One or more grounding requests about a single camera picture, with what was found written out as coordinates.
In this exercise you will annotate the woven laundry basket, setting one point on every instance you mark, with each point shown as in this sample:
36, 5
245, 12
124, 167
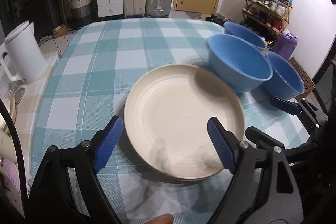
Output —
81, 11

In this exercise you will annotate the small cardboard box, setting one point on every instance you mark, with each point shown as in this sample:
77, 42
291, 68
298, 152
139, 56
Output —
59, 31

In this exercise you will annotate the white electric kettle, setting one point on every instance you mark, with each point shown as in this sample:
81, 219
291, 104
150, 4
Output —
22, 49

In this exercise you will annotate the beige checked tablecloth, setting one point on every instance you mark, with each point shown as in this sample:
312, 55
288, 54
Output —
28, 108

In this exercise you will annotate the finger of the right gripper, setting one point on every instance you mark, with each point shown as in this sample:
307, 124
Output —
263, 141
284, 105

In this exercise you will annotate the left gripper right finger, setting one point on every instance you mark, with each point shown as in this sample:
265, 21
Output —
263, 188

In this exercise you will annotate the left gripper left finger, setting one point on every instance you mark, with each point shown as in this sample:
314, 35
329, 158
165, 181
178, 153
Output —
51, 198

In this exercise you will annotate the left hand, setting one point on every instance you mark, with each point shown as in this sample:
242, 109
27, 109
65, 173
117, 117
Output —
163, 219

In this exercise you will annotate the shoe rack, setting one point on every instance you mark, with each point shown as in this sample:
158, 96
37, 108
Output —
268, 18

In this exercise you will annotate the patterned floor rug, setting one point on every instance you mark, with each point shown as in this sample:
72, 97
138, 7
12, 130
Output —
49, 44

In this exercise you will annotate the purple bag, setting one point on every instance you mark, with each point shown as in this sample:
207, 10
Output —
285, 44

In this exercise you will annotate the blue bowl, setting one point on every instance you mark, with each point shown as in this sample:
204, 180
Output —
285, 82
238, 63
245, 34

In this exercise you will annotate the cream plate underneath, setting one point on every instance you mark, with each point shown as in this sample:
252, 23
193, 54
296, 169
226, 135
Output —
157, 172

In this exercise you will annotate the large cream plate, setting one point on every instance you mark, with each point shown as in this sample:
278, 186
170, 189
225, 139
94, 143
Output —
166, 115

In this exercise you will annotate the teal checked tablecloth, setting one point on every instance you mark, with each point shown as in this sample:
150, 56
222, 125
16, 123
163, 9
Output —
90, 84

